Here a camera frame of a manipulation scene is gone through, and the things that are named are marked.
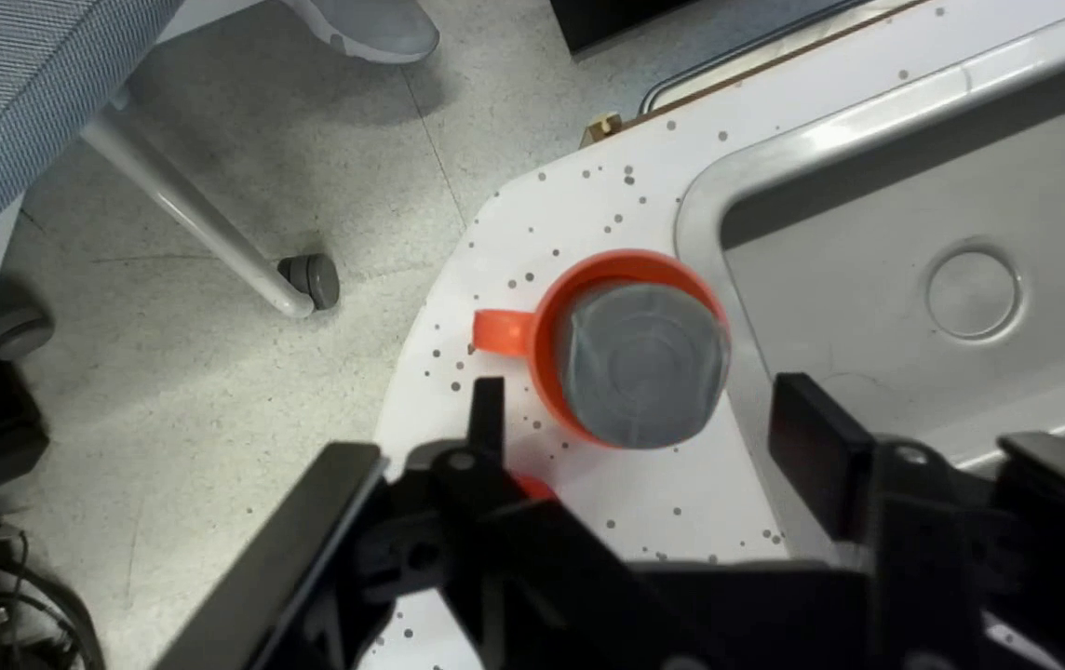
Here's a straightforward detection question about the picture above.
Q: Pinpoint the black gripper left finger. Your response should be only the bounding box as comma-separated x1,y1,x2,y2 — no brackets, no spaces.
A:
465,378,507,487

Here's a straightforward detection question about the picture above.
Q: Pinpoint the orange measuring cup with handle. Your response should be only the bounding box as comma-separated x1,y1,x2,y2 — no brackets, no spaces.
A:
472,250,730,451

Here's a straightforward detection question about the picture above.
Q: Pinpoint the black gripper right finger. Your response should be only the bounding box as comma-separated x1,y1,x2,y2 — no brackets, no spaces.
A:
769,373,874,540

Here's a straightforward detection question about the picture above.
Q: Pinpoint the silver toy sink basin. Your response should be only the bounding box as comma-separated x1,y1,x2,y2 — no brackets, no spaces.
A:
676,36,1065,558

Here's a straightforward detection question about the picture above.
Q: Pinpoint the wooden toy kitchen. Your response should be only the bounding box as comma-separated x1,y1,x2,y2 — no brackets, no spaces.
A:
377,0,1065,562

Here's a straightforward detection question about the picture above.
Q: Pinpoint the office chair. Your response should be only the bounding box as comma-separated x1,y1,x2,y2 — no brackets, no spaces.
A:
0,0,445,364

